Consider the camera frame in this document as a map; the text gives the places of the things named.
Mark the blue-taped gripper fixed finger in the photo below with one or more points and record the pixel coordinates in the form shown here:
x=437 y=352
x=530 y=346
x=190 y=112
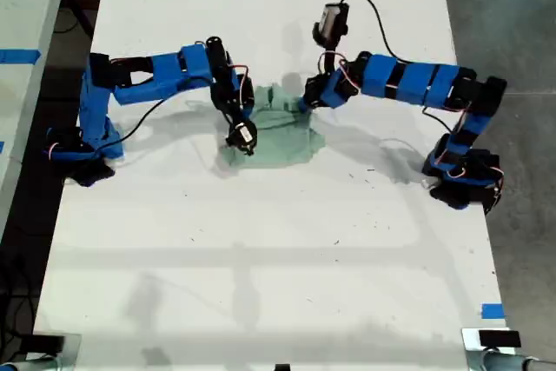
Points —
x=246 y=93
x=303 y=107

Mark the grey side table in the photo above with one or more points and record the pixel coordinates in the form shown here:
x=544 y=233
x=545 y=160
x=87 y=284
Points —
x=30 y=6

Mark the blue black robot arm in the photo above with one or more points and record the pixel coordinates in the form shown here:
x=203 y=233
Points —
x=434 y=82
x=143 y=80

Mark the black small box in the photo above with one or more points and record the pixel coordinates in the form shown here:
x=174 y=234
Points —
x=48 y=342
x=499 y=339

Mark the black camera box white label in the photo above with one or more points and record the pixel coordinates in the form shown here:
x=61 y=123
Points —
x=243 y=136

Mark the long blue tape strip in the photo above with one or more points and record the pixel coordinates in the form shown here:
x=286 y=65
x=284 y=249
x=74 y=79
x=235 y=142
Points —
x=19 y=56

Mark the pale green T-shirt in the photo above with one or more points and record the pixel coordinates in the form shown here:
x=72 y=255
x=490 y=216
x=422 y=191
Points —
x=282 y=141

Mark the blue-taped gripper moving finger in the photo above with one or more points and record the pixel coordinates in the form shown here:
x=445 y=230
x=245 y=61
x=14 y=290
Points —
x=219 y=99
x=313 y=103

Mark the short blue tape piece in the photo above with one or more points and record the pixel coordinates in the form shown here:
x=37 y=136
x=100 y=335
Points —
x=493 y=311

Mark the shiny metal bracket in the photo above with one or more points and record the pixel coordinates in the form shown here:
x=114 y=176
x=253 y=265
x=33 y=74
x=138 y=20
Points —
x=69 y=351
x=471 y=349

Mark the black camera box silver face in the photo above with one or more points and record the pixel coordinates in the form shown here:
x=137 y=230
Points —
x=332 y=23

